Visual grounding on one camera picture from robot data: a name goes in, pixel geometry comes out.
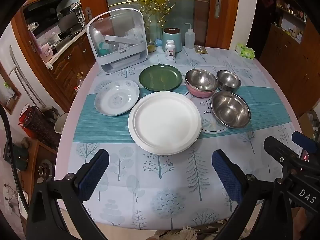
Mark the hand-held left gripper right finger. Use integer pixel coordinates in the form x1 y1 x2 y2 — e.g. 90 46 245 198
211 149 298 240

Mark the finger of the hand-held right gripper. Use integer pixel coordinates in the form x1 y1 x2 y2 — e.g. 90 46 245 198
292 131 318 153
264 136 300 166

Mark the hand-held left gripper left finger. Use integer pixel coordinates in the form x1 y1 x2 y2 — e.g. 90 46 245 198
26 149 110 240

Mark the large steel bowl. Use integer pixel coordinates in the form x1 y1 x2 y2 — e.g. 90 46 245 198
211 91 251 129

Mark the large white plate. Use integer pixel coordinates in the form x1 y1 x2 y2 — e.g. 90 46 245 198
128 92 202 155

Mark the green plate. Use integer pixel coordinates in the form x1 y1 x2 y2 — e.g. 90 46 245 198
139 64 182 92

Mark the cardboard box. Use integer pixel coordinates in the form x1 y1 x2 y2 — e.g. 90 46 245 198
299 111 320 140

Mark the white bucket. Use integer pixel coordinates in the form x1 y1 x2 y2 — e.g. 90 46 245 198
54 112 68 133

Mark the tree print tablecloth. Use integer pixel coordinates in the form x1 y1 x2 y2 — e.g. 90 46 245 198
56 46 304 230

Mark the red bag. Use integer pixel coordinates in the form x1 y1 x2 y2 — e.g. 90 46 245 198
19 104 60 148

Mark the white floral plate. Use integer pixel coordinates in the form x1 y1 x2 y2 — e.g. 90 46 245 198
94 79 140 116

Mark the small steel bowl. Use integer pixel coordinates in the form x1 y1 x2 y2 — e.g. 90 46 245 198
216 70 242 93

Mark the cooking oil bottle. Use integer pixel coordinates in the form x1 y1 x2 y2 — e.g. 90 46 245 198
74 72 84 92

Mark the wooden shelf cabinet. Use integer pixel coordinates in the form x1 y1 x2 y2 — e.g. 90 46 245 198
259 0 320 117

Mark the pink steel bowl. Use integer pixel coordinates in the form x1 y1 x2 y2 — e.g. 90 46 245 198
185 69 219 98

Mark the green wet wipes pack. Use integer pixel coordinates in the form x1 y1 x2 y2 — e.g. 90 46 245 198
236 43 256 60

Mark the white bottle with teal cap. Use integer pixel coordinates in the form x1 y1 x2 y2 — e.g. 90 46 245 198
93 27 110 57

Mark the pink kitchen appliance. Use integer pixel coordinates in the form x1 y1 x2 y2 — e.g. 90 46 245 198
40 43 53 62

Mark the white pill bottle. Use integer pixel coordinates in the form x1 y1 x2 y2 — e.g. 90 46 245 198
165 40 176 60

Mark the clear squeeze bottle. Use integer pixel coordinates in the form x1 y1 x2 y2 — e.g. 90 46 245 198
184 23 195 49

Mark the teal canister with brown lid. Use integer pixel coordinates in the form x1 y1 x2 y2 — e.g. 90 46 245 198
162 27 182 53

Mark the white storage box with handle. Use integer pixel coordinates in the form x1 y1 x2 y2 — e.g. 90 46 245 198
86 8 148 74

